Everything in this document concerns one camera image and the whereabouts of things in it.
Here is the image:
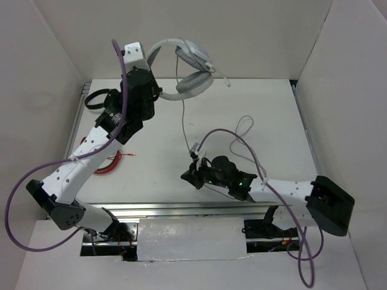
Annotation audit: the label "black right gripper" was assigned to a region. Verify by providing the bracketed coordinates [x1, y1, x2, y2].
[181, 155, 231, 189]

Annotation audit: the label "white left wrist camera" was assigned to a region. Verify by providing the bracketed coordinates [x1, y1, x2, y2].
[123, 42, 150, 73]

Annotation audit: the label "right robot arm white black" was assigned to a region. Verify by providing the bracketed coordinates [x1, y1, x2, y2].
[181, 156, 355, 237]

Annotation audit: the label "white foil-covered panel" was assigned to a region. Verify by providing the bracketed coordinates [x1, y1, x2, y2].
[137, 217, 247, 262]

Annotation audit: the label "front aluminium rail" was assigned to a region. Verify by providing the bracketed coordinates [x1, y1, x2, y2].
[93, 201, 275, 221]

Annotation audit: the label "black on-ear headphones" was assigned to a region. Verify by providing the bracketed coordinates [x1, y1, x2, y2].
[83, 88, 111, 110]

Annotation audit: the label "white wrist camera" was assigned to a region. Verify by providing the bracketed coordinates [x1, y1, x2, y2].
[190, 143, 207, 171]
[123, 42, 150, 73]

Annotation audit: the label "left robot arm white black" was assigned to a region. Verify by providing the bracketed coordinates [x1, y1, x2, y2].
[26, 68, 160, 241]

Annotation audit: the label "grey headphone cable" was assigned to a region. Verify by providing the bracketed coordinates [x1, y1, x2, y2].
[175, 54, 264, 170]

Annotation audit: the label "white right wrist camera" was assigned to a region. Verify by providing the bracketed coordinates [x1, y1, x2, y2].
[190, 143, 207, 171]

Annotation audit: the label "red black headphones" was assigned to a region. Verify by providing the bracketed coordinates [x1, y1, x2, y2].
[94, 150, 135, 175]

